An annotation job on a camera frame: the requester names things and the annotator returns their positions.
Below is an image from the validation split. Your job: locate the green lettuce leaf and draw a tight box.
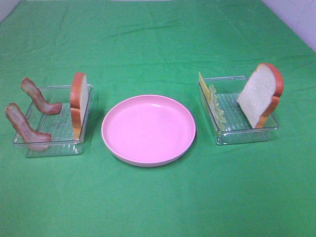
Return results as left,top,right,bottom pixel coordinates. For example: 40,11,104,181
208,84,226,130

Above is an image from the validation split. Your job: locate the bread slice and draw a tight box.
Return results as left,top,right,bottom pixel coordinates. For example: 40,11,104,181
237,63,284,128
70,72,88,139

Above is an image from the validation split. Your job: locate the bacon strip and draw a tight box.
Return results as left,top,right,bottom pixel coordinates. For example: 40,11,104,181
4,103,51,152
20,78,62,115

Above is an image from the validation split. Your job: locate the pink round plate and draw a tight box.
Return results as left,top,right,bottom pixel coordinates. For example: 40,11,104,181
101,95,196,167

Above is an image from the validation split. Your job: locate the green tablecloth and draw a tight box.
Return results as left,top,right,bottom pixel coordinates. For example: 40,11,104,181
0,0,316,237

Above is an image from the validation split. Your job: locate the yellow cheese slice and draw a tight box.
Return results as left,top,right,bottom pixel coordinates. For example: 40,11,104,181
198,72,211,104

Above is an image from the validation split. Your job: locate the right clear plastic tray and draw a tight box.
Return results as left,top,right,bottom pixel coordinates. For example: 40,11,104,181
198,76,279,145

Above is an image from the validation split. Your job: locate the clear plastic tray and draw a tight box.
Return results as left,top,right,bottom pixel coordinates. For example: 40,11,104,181
198,76,279,145
12,84,93,158

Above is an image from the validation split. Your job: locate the left clear plastic tray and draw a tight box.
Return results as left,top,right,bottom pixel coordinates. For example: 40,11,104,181
12,84,93,158

